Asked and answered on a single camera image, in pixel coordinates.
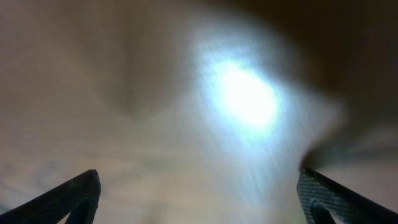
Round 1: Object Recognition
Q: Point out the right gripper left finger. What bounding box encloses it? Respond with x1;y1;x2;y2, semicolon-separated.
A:
1;169;101;224

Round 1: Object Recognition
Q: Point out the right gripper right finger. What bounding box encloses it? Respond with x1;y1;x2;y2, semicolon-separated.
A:
297;169;397;224

